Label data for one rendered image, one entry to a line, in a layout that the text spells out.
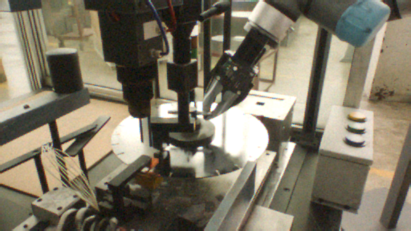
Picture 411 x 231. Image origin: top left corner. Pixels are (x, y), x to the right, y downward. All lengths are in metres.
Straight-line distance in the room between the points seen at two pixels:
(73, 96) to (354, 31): 0.52
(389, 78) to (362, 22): 3.19
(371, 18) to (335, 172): 0.38
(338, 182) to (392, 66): 2.95
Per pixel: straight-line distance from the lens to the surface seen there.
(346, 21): 0.56
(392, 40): 3.63
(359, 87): 1.02
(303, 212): 0.82
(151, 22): 0.45
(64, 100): 0.67
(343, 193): 0.83
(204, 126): 0.68
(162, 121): 0.59
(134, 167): 0.53
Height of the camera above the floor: 1.27
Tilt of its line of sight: 25 degrees down
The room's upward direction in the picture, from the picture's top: straight up
